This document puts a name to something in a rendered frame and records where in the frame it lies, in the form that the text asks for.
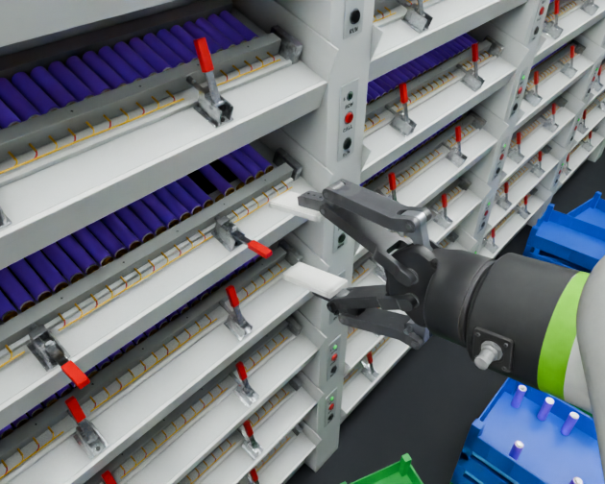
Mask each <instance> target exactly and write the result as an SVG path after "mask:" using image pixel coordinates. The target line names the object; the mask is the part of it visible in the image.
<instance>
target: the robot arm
mask: <svg viewBox="0 0 605 484"><path fill-rule="evenodd" d="M268 204H269V207H270V208H273V209H276V210H280V211H283V212H286V213H290V214H293V215H296V216H299V217H302V218H305V219H308V220H312V221H315V222H318V223H321V222H323V221H324V220H325V219H328V220H329V221H330V222H331V223H332V224H334V225H335V226H336V227H338V228H339V229H340V230H342V231H343V232H344V233H346V234H347V235H348V236H350V237H351V238H352V239H354V240H355V241H356V242H358V243H359V244H360V245H361V246H363V247H364V248H365V249H367V250H368V251H369V252H371V253H372V254H373V255H374V261H376V262H377V263H378V264H379V265H381V266H382V267H383V268H384V272H385V275H386V278H387V279H386V284H380V285H369V286H356V287H348V288H346V289H344V288H345V287H346V286H347V285H348V281H347V280H346V279H344V278H339V277H337V276H335V275H333V274H330V273H327V272H325V271H322V270H319V269H317V268H314V267H311V266H309V265H306V264H304V263H301V262H298V263H297V264H295V265H294V266H293V267H291V268H290V269H288V270H287V271H285V272H284V273H282V274H281V276H282V279H284V280H287V281H289V282H292V283H294V284H296V285H299V286H300V287H302V288H305V289H307V290H310V291H312V294H314V295H315V296H316V297H319V298H321V299H323V300H326V301H328V303H327V309H328V310H329V311H330V312H331V313H334V312H335V311H336V310H339V312H340V315H339V316H338V320H339V322H340V323H341V324H342V325H345V326H348V327H355V328H358V329H362V330H366V331H369V332H372V333H376V334H379V335H383V336H387V337H390V338H394V339H398V340H400V341H401V342H402V343H404V344H406V345H408V346H409V347H411V348H413V349H415V350H418V349H419V348H420V347H421V346H422V345H423V344H424V343H425V342H426V341H427V340H428V339H429V338H430V337H431V336H432V335H433V334H434V335H436V336H439V337H441V338H444V339H446V340H449V341H450V342H452V343H455V344H457V345H460V346H462V347H465V348H467V351H468V354H469V357H470V359H471V361H472V362H473V363H475V365H476V366H477V367H478V368H479V369H481V370H486V369H489V370H492V371H494V372H496V373H499V374H501V375H505V376H507V377H510V378H512V379H514V380H516V381H518V382H520V383H523V384H525V385H527V386H530V387H532V388H535V389H537V390H539V391H542V392H544V393H547V394H549V395H551V396H553V397H555V398H557V399H561V400H563V401H566V402H568V403H570V404H572V405H575V406H577V407H579V408H581V409H583V410H585V411H587V412H589V413H591V414H593V422H594V427H595V432H596V438H597V442H598V448H599V454H600V460H601V465H602V470H603V476H604V482H605V255H604V256H603V257H602V258H601V259H600V260H599V261H598V262H597V263H596V265H595V266H594V267H593V269H592V271H591V273H590V274H589V273H586V272H581V271H578V270H574V269H570V268H568V267H564V266H560V265H556V264H553V263H549V262H545V261H542V260H539V259H535V258H531V257H528V256H524V255H520V254H514V253H508V254H505V255H503V256H502V257H500V258H499V259H498V260H496V259H494V258H490V257H488V256H484V255H481V254H475V253H471V252H468V251H464V250H450V249H445V248H443V247H441V246H439V245H438V244H437V243H436V242H434V241H433V240H431V239H429V237H428V231H427V226H426V222H427V221H429V220H430V219H431V217H432V214H431V211H430V210H429V209H428V208H426V207H417V206H405V205H403V204H401V203H398V202H396V201H394V200H391V199H389V198H387V197H384V196H382V195H380V194H377V193H375V192H374V191H371V190H369V189H367V188H364V187H362V186H360V185H358V184H355V183H353V182H351V181H347V180H345V179H340V180H339V181H336V182H335V183H333V184H331V185H330V186H328V187H326V188H324V189H323V191H322V193H319V192H314V191H311V190H309V191H306V192H304V193H303V194H299V193H296V192H292V191H288V190H287V191H286V192H284V193H282V194H280V195H278V196H277V197H276V198H274V199H272V200H271V201H269V202H268ZM387 229H388V230H387ZM389 230H394V231H398V232H399V233H392V232H390V231H389ZM404 236H407V237H409V238H410V239H411V240H412V241H413V243H412V242H411V241H409V240H408V239H407V238H405V237H404ZM395 249H397V250H396V251H395V252H394V253H392V254H391V255H389V253H391V252H392V251H393V250H395ZM380 307H381V309H380ZM388 310H401V311H404V312H405V313H406V314H407V315H405V314H400V313H397V312H393V311H388Z"/></svg>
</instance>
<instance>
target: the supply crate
mask: <svg viewBox="0 0 605 484"><path fill-rule="evenodd" d="M519 385H524V386H525V387H526V388H527V391H526V393H525V395H524V397H523V399H522V402H521V404H520V407H519V408H514V407H513V406H512V405H511V402H512V400H513V397H514V395H515V394H516V391H517V389H518V387H519ZM545 398H552V399H553V400H554V404H553V406H552V408H551V410H550V412H549V414H548V416H547V417H546V419H545V421H540V420H539V419H538V417H537V415H538V413H539V411H540V409H541V407H542V405H543V403H544V401H545ZM570 412H575V413H577V414H578V415H579V419H578V421H577V422H576V424H575V426H574V427H573V429H572V431H571V432H570V434H569V435H568V436H566V435H563V434H562V433H561V428H562V426H563V424H564V423H565V421H566V419H567V417H568V416H569V413H570ZM517 440H519V441H522V442H523V444H524V448H523V450H522V452H521V454H520V456H519V458H518V460H517V461H516V460H515V459H513V458H512V457H511V456H509V453H510V451H511V449H512V446H513V444H514V443H515V442H516V441H517ZM464 445H465V446H466V447H467V448H469V449H471V450H472V451H474V452H475V453H476V454H478V455H479V456H481V457H482V458H484V459H485V460H487V461H488V462H489V463H491V464H492V465H494V466H495V467H497V468H498V469H499V470H501V471H502V472H504V473H506V474H507V475H508V476H510V477H511V478H513V479H514V480H516V481H517V482H519V483H520V484H569V483H570V481H571V480H572V479H573V478H574V477H575V476H577V477H580V478H581V479H582V480H583V484H605V482H604V476H603V470H602V465H601V460H600V454H599V448H598V442H597V438H596V432H595V427H594V422H593V418H592V417H591V416H589V415H587V414H585V413H584V412H582V411H580V410H579V409H577V408H575V407H574V406H572V405H570V404H568V403H567V402H565V401H563V400H561V399H557V398H555V397H553V396H551V395H549V394H547V393H544V392H542V391H539V390H537V389H535V388H532V387H530V386H527V385H525V384H523V383H520V382H518V381H516V380H514V379H512V378H510V377H508V378H507V379H506V380H505V382H504V383H503V385H502V386H501V387H500V389H499V390H498V391H497V393H496V395H495V396H494V397H493V399H492V400H491V401H490V403H489V404H488V406H487V407H486V408H485V410H484V411H483V412H482V414H481V415H480V417H479V418H478V419H475V420H474V421H473V423H472V426H471V428H470V431H469V434H468V436H467V439H466V442H465V444H464Z"/></svg>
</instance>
